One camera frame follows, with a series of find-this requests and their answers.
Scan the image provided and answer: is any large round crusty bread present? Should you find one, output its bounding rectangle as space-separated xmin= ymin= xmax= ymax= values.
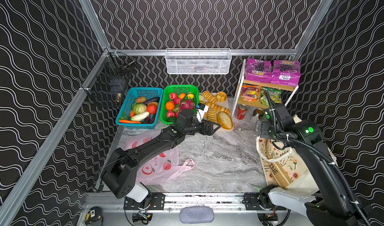
xmin=217 ymin=112 xmax=233 ymax=130

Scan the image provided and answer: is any red cola can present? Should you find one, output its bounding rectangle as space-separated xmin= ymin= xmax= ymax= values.
xmin=236 ymin=104 xmax=248 ymax=120

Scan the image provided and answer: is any purple snack bag right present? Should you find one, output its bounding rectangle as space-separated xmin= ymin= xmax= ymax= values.
xmin=270 ymin=60 xmax=301 ymax=87

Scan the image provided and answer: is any purple snack bag left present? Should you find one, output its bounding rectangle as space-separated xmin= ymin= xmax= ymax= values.
xmin=245 ymin=58 xmax=273 ymax=83

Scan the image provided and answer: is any striped long bread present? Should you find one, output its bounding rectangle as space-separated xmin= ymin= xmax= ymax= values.
xmin=207 ymin=107 xmax=218 ymax=123
xmin=203 ymin=91 xmax=218 ymax=104
xmin=206 ymin=102 xmax=231 ymax=114

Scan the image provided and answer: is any striped long bread front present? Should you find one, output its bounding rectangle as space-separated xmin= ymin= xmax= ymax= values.
xmin=207 ymin=107 xmax=218 ymax=123

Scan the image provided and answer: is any orange fruit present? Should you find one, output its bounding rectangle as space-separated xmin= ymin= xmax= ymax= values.
xmin=165 ymin=101 xmax=175 ymax=111

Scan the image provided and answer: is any orange blackcurrant snack bag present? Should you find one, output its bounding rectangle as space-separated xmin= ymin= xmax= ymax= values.
xmin=240 ymin=85 xmax=262 ymax=102

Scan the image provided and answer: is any floral canvas tote bag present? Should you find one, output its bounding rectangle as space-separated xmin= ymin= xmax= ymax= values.
xmin=256 ymin=138 xmax=319 ymax=195

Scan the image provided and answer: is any red tomato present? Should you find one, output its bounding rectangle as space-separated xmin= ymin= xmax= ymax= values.
xmin=147 ymin=104 xmax=158 ymax=115

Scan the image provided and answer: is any white wire wall basket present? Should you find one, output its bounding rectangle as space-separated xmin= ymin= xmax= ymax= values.
xmin=165 ymin=48 xmax=232 ymax=75

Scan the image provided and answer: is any orange carrot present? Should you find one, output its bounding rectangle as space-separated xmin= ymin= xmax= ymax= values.
xmin=118 ymin=120 xmax=142 ymax=124

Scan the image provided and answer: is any red apple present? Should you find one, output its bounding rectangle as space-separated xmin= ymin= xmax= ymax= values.
xmin=169 ymin=92 xmax=178 ymax=100

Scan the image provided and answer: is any metal base rail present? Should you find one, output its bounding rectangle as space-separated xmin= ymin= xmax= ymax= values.
xmin=84 ymin=193 xmax=286 ymax=214

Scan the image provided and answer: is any white radish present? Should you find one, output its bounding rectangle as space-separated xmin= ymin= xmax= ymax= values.
xmin=131 ymin=111 xmax=150 ymax=122

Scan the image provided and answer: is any green plastic basket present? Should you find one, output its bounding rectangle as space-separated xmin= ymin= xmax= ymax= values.
xmin=159 ymin=85 xmax=199 ymax=125

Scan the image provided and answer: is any grey padded cushion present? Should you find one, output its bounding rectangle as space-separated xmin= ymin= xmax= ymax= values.
xmin=180 ymin=206 xmax=215 ymax=224

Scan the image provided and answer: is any purple snack bag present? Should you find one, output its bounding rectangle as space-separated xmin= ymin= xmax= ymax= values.
xmin=245 ymin=58 xmax=273 ymax=83
xmin=270 ymin=60 xmax=301 ymax=87

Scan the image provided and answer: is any striped long bread middle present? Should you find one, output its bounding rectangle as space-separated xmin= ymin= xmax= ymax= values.
xmin=206 ymin=102 xmax=231 ymax=114

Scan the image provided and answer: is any white bread tray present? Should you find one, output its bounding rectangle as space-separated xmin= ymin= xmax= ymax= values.
xmin=199 ymin=91 xmax=234 ymax=132

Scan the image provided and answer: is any black wire wall basket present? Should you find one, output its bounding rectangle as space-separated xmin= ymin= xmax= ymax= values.
xmin=85 ymin=51 xmax=137 ymax=109

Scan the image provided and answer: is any brown potato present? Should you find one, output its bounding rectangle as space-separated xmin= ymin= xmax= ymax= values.
xmin=135 ymin=96 xmax=147 ymax=104

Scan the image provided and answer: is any yellow lemon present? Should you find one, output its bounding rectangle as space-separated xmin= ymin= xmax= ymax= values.
xmin=187 ymin=93 xmax=195 ymax=100

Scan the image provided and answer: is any pink peach plastic bag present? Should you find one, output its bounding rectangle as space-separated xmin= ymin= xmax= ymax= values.
xmin=122 ymin=130 xmax=195 ymax=186

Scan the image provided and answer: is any white wooden shelf rack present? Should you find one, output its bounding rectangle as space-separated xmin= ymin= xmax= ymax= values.
xmin=231 ymin=59 xmax=300 ymax=117

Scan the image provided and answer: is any yellow tape measure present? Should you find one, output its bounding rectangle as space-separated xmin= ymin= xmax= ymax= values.
xmin=84 ymin=207 xmax=104 ymax=226

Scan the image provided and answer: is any green apple tea snack bag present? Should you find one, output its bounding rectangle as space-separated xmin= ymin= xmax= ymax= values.
xmin=260 ymin=87 xmax=282 ymax=106

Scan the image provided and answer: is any purple eggplant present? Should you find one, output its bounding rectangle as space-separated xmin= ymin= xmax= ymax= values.
xmin=144 ymin=97 xmax=160 ymax=105

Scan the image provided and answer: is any pink dragon fruit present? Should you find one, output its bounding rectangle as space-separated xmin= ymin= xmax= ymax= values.
xmin=179 ymin=100 xmax=196 ymax=111

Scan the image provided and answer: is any striped long bread back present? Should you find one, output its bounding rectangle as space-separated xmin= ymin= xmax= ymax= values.
xmin=203 ymin=91 xmax=218 ymax=104

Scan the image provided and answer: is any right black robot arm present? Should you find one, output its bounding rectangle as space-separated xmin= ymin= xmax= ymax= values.
xmin=256 ymin=92 xmax=370 ymax=226

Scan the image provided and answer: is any teal plastic basket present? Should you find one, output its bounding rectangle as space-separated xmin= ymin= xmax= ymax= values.
xmin=116 ymin=87 xmax=164 ymax=129

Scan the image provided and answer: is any white steamed bun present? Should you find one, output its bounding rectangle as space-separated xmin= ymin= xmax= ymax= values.
xmin=199 ymin=94 xmax=206 ymax=103

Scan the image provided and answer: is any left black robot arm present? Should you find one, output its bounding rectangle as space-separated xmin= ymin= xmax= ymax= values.
xmin=101 ymin=109 xmax=221 ymax=199

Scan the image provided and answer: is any green tea can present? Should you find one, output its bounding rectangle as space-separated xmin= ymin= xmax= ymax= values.
xmin=253 ymin=109 xmax=264 ymax=120

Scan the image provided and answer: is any yellow pumpkin shaped bread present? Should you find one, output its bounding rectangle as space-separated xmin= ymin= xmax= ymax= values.
xmin=216 ymin=92 xmax=228 ymax=103

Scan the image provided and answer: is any green cabbage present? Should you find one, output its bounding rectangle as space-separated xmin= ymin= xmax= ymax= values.
xmin=131 ymin=103 xmax=147 ymax=115

